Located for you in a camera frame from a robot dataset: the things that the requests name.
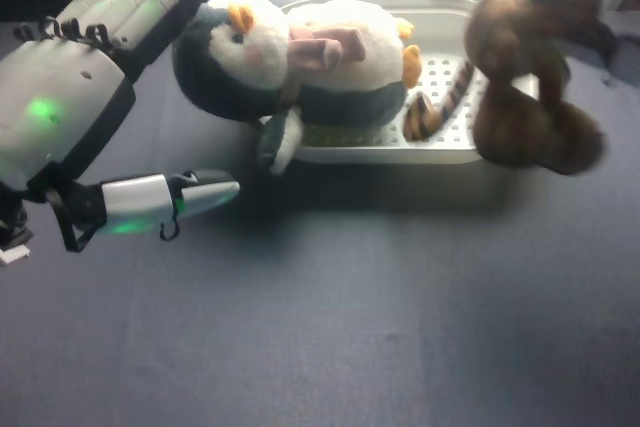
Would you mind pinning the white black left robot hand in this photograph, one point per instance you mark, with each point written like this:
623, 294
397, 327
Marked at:
60, 92

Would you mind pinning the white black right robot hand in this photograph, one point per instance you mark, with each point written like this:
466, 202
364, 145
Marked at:
575, 7

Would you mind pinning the brown plush toy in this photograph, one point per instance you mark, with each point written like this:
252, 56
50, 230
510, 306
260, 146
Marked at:
515, 122

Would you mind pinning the plush penguin toy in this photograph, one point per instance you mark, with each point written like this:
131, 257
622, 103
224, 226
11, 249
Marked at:
345, 62

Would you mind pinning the white perforated tray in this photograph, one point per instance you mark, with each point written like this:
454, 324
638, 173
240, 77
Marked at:
440, 72

